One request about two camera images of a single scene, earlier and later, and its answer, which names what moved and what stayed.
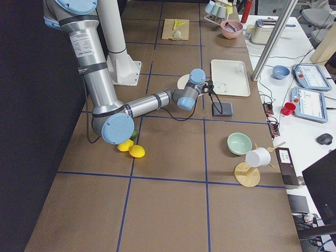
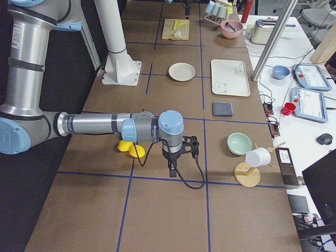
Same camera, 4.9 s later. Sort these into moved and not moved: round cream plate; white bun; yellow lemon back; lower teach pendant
Moved: round cream plate
Not moved: yellow lemon back; lower teach pendant; white bun
